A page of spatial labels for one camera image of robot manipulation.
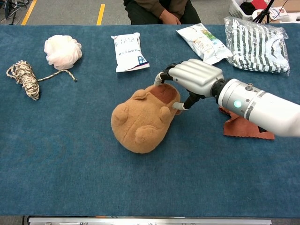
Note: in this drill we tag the white laundry basket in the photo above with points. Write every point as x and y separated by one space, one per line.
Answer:
236 9

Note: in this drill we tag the seated person dark clothes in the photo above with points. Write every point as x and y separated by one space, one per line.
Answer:
145 11

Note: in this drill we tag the white blue-print snack packet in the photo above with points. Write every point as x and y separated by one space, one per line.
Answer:
129 52

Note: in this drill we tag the rust orange cloth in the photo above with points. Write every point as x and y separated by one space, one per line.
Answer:
236 130

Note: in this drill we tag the brown plush toy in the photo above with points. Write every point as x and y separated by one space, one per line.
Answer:
140 119

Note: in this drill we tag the white mesh bath sponge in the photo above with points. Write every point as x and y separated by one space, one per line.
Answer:
62 51

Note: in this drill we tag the blue table mat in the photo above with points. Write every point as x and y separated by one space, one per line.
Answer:
70 152

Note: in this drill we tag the white printed paper bag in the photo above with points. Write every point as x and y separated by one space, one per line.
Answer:
277 11

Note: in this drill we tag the silver aluminium table rail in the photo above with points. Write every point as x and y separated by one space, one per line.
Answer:
150 221

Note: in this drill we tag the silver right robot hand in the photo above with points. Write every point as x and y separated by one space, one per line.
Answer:
199 75

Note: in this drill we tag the black tripod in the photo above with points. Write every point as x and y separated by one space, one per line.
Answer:
263 12

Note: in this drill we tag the white green-print snack bag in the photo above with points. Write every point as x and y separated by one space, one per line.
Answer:
204 43

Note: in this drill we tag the bagged green striped shirt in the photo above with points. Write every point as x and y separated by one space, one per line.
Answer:
256 48

